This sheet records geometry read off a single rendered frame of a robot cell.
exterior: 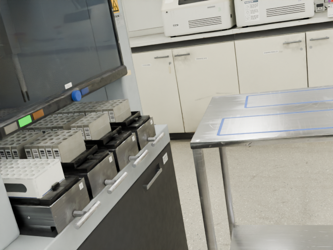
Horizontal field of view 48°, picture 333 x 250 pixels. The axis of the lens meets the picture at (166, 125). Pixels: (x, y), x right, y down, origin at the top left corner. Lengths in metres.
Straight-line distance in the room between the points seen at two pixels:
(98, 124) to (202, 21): 2.01
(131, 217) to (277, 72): 2.06
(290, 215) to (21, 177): 1.58
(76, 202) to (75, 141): 0.19
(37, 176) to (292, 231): 1.01
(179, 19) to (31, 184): 2.39
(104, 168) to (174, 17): 2.21
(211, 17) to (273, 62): 0.58
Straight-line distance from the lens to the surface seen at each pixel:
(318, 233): 1.55
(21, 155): 1.09
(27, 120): 0.89
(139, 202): 1.22
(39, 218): 0.89
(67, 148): 1.02
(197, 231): 2.09
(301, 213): 2.18
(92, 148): 1.05
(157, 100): 3.28
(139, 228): 1.24
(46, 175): 0.90
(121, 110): 1.28
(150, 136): 1.30
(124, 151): 1.12
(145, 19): 3.86
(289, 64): 2.96
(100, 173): 1.01
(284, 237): 1.52
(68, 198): 0.90
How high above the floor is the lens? 1.17
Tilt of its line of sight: 18 degrees down
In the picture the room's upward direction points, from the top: 10 degrees counter-clockwise
